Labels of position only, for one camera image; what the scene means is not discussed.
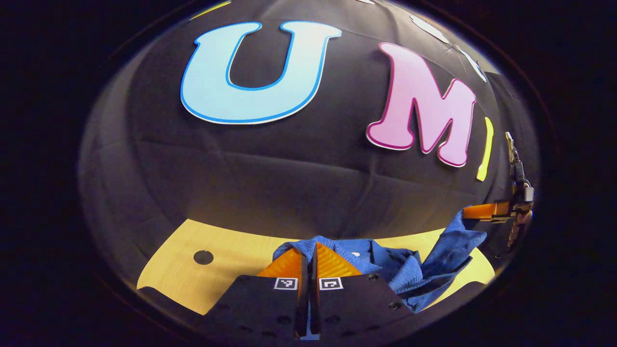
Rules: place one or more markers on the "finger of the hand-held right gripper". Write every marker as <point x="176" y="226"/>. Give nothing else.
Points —
<point x="487" y="211"/>

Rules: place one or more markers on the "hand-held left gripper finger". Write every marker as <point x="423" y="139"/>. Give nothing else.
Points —
<point x="304" y="299"/>
<point x="314" y="303"/>

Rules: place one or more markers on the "blue button shirt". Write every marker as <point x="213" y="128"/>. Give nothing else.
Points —
<point x="434" y="270"/>

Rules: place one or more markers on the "black backdrop cloth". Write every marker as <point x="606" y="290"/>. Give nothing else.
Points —
<point x="289" y="159"/>

